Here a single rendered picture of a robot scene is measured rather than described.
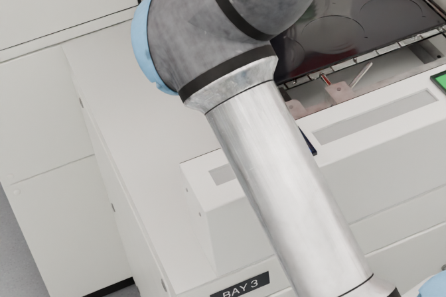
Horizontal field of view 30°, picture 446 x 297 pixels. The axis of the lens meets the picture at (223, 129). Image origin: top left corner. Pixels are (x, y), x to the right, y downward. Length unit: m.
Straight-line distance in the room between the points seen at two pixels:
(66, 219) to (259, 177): 1.06
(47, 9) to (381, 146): 0.70
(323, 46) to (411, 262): 0.37
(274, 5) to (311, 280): 0.28
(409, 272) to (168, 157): 0.43
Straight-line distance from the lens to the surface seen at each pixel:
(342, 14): 1.42
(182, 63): 0.88
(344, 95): 1.25
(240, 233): 1.10
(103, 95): 1.45
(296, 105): 1.24
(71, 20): 1.57
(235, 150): 0.88
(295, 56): 1.34
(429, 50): 1.43
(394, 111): 1.16
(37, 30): 1.56
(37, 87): 1.64
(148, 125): 1.37
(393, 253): 1.31
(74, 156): 1.77
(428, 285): 0.84
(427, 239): 1.33
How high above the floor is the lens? 1.75
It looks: 44 degrees down
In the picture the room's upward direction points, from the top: 8 degrees counter-clockwise
